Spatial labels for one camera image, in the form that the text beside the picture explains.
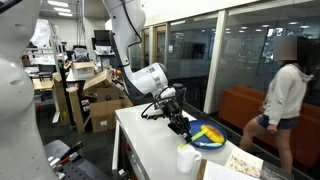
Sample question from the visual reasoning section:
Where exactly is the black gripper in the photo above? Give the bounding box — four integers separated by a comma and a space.
164, 99, 195, 144

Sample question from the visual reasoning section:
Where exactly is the white plastic cup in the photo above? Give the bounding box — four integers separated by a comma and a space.
176, 144, 203, 174

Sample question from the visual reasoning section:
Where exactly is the blue round plate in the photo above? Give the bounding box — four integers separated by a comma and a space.
187, 119, 229, 151

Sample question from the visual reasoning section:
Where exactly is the orange sofa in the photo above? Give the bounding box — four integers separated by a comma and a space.
217, 84, 320, 169

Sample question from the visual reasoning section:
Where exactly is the colourful printed booklet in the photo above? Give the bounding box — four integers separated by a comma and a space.
224, 146, 265, 180

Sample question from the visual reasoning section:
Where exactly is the large brown cardboard box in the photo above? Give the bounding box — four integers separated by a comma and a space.
88, 96, 134, 135

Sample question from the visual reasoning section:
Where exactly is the person in white hoodie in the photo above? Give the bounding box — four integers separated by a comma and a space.
239, 35, 317, 174

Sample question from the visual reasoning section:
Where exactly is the tilted flat cardboard box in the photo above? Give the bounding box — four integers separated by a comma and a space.
82, 68, 115, 97

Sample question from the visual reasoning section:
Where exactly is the tall folded cardboard sheet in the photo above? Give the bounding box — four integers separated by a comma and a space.
67, 86, 87, 135

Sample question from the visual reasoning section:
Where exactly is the cardboard box with white top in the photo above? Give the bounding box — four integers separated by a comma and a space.
70, 61, 96, 81

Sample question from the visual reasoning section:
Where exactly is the black computer monitor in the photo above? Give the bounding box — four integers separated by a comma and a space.
92, 29, 113, 48

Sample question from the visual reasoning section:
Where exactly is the fork with light-blue handle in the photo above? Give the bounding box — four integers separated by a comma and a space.
194, 141, 224, 149

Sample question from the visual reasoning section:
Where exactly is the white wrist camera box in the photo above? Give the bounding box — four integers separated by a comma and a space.
145, 87, 178, 120

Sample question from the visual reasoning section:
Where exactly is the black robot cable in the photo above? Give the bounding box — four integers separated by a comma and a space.
140, 85, 177, 120

